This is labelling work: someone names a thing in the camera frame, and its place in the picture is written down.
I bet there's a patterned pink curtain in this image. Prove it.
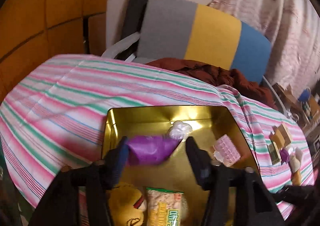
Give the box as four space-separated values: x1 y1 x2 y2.
209 0 319 97

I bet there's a cream cardboard box large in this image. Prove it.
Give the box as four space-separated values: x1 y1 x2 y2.
274 123 293 146

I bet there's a pink hair roller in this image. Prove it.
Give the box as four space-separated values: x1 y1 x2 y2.
213 134 241 167

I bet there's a wooden desk with clutter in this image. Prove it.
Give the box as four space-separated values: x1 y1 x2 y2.
272 84 319 159

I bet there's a gold metal tin tray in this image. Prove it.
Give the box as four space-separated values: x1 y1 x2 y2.
102 105 259 225

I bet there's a striped pink green bedsheet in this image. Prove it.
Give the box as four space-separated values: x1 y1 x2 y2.
1 54 315 206

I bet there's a dark red-brown cloth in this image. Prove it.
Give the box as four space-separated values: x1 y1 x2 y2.
147 58 278 110

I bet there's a purple plastic packet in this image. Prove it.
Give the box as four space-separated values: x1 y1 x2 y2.
127 136 181 166

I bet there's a grey yellow blue chair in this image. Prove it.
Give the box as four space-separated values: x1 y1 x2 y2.
103 0 275 103

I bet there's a yellow plush toy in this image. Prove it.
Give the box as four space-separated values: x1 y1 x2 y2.
107 183 146 226

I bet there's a small yellow-green carton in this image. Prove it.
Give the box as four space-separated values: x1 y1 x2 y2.
267 141 281 165

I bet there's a white plastic bag in tray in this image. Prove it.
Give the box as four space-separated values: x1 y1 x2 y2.
167 121 193 141

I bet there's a Weidan snack pack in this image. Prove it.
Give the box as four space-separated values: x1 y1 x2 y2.
146 188 183 226

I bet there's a black rolled mat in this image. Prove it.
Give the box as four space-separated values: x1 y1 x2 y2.
116 0 154 60

